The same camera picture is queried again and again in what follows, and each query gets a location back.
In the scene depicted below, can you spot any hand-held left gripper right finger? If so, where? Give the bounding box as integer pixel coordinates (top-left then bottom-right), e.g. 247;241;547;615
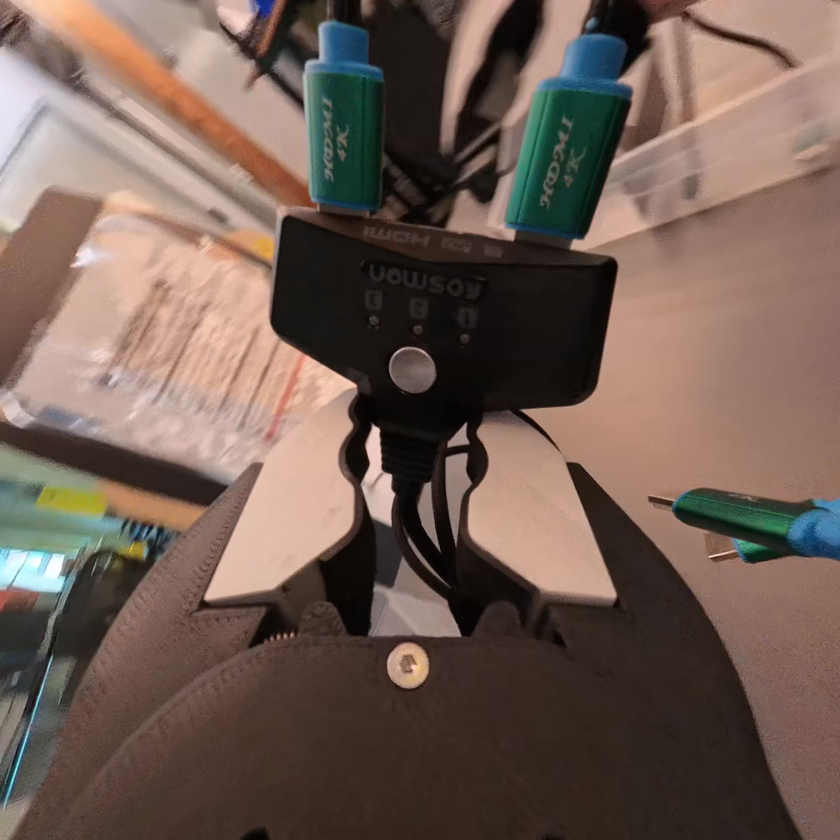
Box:
458;412;619;608

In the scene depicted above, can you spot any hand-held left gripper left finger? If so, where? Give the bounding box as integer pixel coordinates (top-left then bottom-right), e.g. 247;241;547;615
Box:
202;395;371;609

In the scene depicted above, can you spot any black HDMI switch box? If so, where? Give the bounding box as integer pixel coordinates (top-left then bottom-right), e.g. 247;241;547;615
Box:
269;206;619;592

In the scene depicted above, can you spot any black braided HDMI cable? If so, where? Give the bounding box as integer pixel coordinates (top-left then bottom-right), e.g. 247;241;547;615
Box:
703;530;798;567
504;0;635;252

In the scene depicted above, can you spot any clear plastic storage bin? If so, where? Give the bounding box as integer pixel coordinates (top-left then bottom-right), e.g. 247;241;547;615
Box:
607;56;840;194

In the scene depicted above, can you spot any printed instruction sheet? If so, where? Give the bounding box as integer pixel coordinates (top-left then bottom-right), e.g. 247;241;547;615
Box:
0;209;358;463

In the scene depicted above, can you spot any black sign board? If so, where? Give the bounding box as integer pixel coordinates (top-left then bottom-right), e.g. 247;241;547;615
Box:
0;189;358;490

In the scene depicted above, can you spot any wooden ceiling beam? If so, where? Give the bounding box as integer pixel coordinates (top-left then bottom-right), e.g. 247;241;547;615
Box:
13;0;309;204

